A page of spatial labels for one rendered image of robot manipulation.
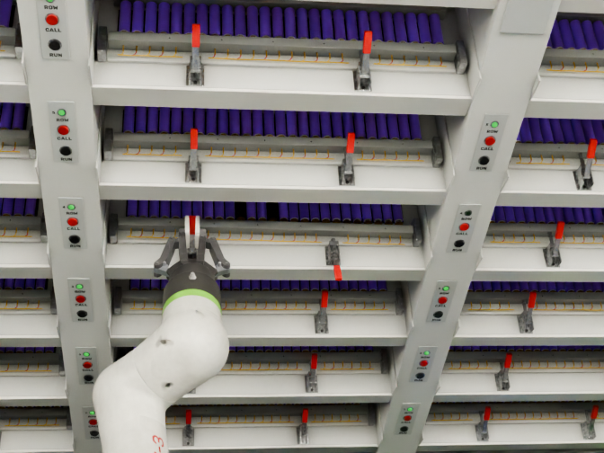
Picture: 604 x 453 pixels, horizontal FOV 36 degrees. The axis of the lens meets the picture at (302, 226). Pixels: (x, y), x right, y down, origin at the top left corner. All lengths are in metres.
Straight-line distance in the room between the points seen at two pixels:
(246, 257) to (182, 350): 0.45
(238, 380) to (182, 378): 0.70
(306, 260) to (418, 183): 0.27
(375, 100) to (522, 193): 0.35
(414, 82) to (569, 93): 0.26
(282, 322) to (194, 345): 0.59
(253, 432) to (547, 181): 0.93
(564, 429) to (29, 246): 1.35
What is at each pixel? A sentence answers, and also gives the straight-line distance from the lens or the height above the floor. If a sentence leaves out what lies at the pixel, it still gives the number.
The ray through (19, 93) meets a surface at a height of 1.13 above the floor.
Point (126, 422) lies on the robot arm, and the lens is 1.36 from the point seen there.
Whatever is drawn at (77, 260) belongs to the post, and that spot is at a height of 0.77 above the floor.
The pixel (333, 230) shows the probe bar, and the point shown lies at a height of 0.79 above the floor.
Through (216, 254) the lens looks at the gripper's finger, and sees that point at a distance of 1.59.
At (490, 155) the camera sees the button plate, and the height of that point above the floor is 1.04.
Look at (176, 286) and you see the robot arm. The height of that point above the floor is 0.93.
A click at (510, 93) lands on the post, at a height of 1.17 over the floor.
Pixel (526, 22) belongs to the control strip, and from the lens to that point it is 1.48.
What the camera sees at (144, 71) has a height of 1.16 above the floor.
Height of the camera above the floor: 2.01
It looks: 43 degrees down
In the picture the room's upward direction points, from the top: 7 degrees clockwise
